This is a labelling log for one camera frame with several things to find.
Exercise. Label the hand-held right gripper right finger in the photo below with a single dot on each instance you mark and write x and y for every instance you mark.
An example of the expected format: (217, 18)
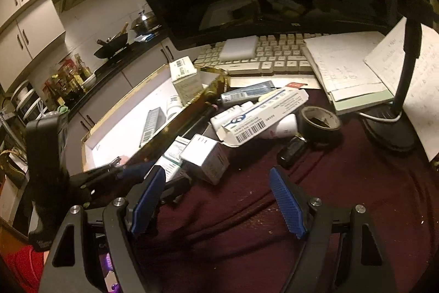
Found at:
(286, 205)

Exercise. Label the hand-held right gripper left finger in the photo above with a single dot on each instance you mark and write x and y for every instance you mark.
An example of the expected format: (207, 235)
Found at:
(147, 202)

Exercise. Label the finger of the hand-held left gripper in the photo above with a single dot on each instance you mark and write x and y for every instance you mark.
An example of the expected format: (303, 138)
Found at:
(175, 188)
(137, 171)

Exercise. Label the green and white medicine box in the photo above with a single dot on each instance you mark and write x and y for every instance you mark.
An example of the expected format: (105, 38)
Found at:
(171, 155)

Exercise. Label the gold tray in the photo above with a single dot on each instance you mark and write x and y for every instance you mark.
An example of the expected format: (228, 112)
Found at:
(116, 131)

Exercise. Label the black key fob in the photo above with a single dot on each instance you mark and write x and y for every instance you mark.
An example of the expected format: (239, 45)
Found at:
(291, 153)

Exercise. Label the dark tape roll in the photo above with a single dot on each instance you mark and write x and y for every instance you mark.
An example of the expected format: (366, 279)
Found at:
(317, 137)

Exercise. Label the small white carton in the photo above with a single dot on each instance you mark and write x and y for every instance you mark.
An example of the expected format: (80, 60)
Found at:
(205, 159)

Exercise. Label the grey striped slim box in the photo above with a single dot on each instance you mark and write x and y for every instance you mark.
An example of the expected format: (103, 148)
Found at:
(151, 126)

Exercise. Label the maroon tablecloth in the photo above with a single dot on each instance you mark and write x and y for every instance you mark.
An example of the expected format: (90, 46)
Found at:
(240, 227)

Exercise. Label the green cloth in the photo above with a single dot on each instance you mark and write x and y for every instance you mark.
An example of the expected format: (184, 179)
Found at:
(62, 109)

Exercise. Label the small white bottle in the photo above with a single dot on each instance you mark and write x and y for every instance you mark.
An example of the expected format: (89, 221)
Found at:
(173, 109)

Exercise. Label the black pen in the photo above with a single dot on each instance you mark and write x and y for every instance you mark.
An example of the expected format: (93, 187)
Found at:
(200, 116)

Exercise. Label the white plastic bottle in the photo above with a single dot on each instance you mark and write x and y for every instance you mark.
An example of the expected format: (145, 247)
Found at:
(287, 126)

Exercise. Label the white box with blue print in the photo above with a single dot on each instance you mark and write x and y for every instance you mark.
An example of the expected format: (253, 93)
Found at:
(224, 119)

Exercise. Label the row of condiment bottles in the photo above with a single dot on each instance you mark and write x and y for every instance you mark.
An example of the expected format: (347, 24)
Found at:
(68, 80)

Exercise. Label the white bowl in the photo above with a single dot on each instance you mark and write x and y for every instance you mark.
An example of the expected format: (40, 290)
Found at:
(90, 81)

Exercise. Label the long white barcode box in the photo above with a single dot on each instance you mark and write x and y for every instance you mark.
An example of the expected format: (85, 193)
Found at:
(267, 114)

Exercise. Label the white base cabinets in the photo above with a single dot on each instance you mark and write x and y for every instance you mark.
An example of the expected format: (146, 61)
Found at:
(144, 66)

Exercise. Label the black kitchen counter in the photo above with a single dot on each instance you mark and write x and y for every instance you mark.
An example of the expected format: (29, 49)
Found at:
(103, 71)

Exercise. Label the white carton with barcode label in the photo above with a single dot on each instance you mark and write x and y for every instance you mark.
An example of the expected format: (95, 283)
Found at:
(187, 76)

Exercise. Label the grey ointment tube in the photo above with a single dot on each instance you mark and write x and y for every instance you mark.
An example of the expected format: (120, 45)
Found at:
(247, 91)

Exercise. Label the red packet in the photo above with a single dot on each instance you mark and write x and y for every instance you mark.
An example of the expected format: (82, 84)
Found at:
(296, 84)

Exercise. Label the black desk lamp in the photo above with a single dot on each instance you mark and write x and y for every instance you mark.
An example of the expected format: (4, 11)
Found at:
(387, 134)

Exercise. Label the black wok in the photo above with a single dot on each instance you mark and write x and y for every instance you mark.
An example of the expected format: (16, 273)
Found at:
(109, 47)

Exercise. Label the blue cloth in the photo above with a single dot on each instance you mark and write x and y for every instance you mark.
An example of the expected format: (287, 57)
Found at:
(144, 38)

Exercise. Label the beige keyboard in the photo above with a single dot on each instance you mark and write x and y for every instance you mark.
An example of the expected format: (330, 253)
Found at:
(274, 56)

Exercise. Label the steel pot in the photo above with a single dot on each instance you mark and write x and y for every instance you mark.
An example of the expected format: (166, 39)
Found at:
(145, 21)

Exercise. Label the stack of paper notebooks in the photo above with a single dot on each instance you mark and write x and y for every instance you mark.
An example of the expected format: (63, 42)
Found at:
(343, 66)

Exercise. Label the white foam block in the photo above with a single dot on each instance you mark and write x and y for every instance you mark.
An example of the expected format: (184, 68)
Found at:
(240, 47)

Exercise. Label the handwritten paper sheet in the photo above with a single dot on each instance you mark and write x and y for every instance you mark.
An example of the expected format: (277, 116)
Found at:
(380, 63)

